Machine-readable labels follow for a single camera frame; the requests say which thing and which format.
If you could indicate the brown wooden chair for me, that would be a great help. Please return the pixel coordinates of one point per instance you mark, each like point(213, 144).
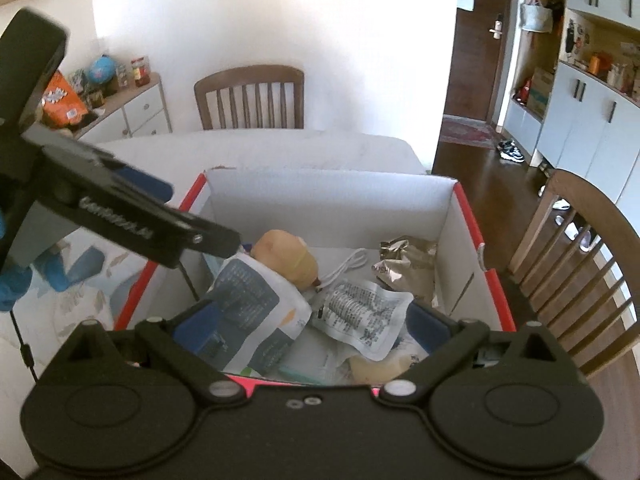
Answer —
point(250, 74)
point(575, 190)

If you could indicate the jar with red lid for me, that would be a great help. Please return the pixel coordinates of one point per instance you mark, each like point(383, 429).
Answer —
point(140, 72)

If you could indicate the dark brown door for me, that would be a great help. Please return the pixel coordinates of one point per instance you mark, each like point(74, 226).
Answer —
point(480, 60)

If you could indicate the printed cardboard box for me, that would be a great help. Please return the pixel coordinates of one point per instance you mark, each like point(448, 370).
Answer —
point(542, 90)

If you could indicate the white wood cabinet unit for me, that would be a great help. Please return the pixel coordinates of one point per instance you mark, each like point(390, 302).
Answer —
point(595, 120)

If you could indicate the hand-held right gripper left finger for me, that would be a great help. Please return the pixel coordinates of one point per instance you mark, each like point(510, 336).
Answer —
point(200, 330)

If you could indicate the orange snack bag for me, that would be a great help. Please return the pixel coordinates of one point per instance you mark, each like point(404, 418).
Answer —
point(62, 102)

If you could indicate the silver door lock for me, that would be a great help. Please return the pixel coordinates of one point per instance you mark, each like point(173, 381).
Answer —
point(496, 27)

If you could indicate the black white sneaker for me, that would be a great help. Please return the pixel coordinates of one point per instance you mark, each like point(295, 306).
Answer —
point(515, 156)
point(506, 147)

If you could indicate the white sideboard with wooden top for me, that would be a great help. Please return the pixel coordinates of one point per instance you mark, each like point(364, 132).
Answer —
point(145, 110)

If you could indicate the small red toy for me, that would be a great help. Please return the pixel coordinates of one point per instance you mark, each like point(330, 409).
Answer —
point(523, 92)

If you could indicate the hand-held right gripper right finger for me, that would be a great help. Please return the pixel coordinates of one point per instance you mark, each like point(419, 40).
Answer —
point(425, 327)

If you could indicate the person's left hand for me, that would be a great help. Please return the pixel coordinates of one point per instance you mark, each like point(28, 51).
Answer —
point(12, 287)

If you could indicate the small blue globe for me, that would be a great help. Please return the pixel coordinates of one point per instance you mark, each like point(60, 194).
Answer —
point(102, 70)

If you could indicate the clear glass jar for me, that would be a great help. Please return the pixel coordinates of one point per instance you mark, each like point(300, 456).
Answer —
point(123, 77)

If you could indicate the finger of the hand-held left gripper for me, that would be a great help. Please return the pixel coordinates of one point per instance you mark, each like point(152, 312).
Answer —
point(200, 240)
point(147, 187)

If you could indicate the white slipper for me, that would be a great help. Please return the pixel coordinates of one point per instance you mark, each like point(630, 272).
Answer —
point(561, 205)
point(571, 231)

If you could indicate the pale hanging tote bag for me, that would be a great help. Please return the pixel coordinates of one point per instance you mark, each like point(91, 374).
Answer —
point(536, 17)

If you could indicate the silver foil bag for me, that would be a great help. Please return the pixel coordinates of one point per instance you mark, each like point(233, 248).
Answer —
point(405, 265)

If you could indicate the red shoe box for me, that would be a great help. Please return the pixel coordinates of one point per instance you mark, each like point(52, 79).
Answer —
point(325, 200)

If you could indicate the white packet with black print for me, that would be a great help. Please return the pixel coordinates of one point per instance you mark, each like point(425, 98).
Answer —
point(360, 315)

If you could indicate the patterned red rug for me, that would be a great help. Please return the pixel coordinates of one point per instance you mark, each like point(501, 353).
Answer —
point(470, 132)

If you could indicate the row of small bottles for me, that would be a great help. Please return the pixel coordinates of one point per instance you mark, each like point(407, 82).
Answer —
point(605, 70)

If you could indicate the pale green packet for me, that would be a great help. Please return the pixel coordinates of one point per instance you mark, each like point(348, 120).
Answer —
point(310, 365)

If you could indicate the yellow plush toy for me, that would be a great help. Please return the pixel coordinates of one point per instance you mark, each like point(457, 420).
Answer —
point(280, 255)

